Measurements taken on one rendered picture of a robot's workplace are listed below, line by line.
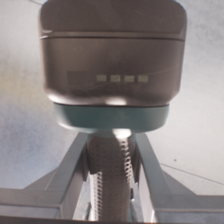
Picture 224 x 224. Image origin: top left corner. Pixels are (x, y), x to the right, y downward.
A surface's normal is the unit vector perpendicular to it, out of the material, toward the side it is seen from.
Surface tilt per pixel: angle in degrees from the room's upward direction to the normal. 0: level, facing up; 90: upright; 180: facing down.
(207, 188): 90
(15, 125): 90
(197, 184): 90
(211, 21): 90
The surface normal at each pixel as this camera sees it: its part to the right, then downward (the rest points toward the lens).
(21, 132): -0.03, 0.26
